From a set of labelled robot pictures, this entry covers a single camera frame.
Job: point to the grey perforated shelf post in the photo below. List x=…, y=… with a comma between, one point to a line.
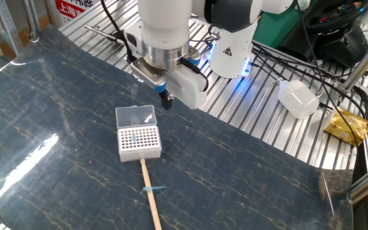
x=6, y=25

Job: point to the gold foil snack packet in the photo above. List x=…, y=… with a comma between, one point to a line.
x=347, y=127

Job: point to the long wooden stick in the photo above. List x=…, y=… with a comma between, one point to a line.
x=150, y=195

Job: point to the black racing wheel controller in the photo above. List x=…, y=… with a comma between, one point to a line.
x=340, y=44

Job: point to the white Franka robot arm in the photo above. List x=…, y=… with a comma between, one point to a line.
x=161, y=19

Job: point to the aluminium frame post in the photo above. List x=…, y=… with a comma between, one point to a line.
x=363, y=60

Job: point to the blue pipette tip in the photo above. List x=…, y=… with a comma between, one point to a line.
x=134, y=138
x=152, y=188

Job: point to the green board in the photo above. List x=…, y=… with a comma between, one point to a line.
x=273, y=32

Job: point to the dark marble pattern mat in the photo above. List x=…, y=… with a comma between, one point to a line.
x=235, y=175

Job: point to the red white printed sign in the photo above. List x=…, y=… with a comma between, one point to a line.
x=69, y=9

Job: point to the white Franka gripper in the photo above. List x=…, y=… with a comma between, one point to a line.
x=187, y=91

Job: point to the silver metal rod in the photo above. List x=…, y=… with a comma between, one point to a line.
x=97, y=31

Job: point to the white pipette tip box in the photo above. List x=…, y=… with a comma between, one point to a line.
x=139, y=153

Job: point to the blue pipette tip in rack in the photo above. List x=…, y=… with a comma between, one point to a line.
x=134, y=138

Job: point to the steel tube pair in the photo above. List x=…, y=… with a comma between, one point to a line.
x=32, y=22

